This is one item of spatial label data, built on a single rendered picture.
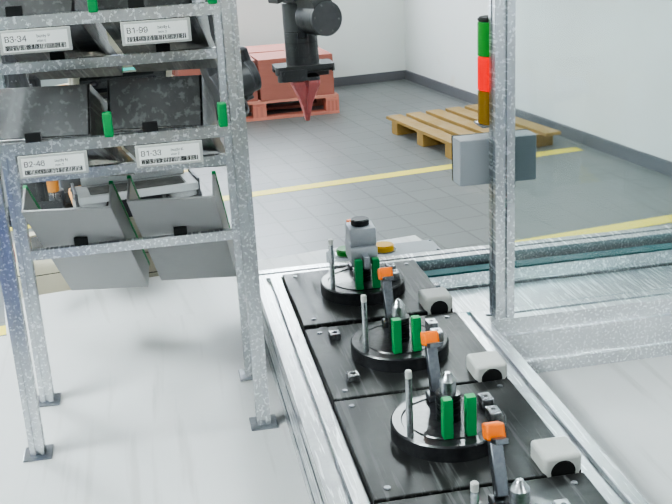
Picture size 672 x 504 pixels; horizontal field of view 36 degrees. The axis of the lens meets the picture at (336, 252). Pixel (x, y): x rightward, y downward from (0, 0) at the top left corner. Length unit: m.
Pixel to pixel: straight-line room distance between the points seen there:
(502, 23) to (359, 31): 7.84
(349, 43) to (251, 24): 0.91
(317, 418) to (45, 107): 0.55
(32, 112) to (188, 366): 0.54
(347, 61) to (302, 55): 7.55
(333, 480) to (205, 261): 0.61
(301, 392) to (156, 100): 0.44
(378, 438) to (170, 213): 0.51
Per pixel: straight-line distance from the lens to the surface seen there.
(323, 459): 1.24
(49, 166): 1.39
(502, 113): 1.52
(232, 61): 1.37
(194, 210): 1.55
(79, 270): 1.71
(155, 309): 2.01
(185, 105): 1.42
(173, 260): 1.70
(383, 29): 9.40
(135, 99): 1.44
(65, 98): 1.44
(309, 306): 1.65
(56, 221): 1.56
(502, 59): 1.50
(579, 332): 1.67
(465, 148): 1.54
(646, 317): 1.71
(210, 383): 1.68
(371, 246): 1.66
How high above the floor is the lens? 1.59
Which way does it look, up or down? 19 degrees down
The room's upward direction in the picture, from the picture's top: 3 degrees counter-clockwise
